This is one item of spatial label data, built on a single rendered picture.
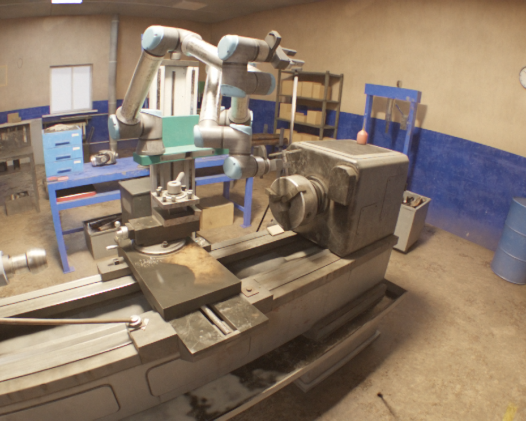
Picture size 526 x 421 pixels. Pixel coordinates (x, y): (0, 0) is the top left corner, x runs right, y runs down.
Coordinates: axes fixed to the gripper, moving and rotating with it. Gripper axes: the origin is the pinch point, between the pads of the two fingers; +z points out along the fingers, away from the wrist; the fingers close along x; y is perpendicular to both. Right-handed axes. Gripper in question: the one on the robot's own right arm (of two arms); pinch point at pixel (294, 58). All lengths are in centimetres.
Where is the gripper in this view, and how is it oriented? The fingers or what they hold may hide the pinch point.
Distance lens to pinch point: 133.4
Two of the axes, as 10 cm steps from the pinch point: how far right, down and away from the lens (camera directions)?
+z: 7.8, -1.8, 6.0
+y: -4.7, 4.8, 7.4
